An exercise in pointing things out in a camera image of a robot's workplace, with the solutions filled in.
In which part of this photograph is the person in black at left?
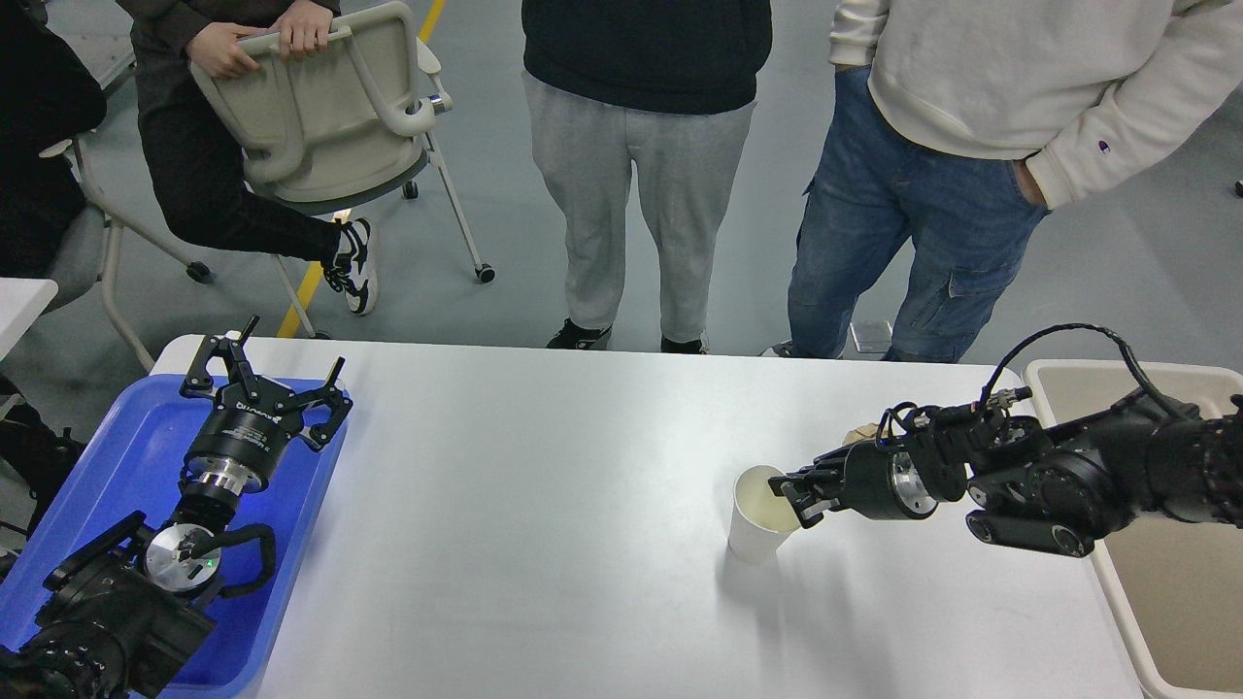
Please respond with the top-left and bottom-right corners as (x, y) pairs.
(1, 1), (107, 279)

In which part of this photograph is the seated person's left hand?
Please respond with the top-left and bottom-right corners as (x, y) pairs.
(267, 1), (337, 62)

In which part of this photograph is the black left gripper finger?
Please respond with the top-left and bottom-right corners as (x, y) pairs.
(181, 316), (260, 400)
(290, 357), (354, 453)

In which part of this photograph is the white paper cup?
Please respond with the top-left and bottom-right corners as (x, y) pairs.
(728, 465), (802, 565)

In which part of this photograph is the beige plastic bin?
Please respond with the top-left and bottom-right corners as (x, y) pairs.
(1023, 361), (1242, 698)

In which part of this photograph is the grey chair at left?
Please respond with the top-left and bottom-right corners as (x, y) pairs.
(40, 134), (213, 369)

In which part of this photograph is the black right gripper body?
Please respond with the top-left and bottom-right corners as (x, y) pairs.
(839, 442), (938, 520)

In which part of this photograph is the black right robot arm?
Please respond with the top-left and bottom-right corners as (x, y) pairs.
(768, 330), (1242, 558)

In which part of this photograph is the beige office chair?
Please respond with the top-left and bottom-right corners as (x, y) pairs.
(189, 2), (496, 341)

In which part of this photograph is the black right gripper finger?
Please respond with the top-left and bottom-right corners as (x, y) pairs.
(783, 485), (845, 529)
(769, 447), (853, 498)

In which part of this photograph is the seated person in black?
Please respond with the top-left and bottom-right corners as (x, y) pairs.
(121, 1), (379, 316)

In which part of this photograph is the person in blue jeans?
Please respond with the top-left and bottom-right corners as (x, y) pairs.
(768, 1), (1242, 363)

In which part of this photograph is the person in grey sweatpants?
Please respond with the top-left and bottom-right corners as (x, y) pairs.
(521, 1), (773, 353)

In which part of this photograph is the seated person's right hand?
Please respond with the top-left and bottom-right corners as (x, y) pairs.
(185, 22), (272, 80)

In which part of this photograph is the white side table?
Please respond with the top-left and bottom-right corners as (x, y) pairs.
(0, 276), (58, 359)

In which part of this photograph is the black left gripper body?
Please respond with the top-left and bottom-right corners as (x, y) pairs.
(184, 381), (308, 495)

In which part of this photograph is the crumpled brown paper ball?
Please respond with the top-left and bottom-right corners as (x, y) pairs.
(842, 423), (879, 447)

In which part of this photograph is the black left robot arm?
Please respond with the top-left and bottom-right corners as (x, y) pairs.
(2, 336), (353, 698)

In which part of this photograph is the blue plastic tray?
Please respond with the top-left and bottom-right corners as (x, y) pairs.
(1, 376), (347, 698)

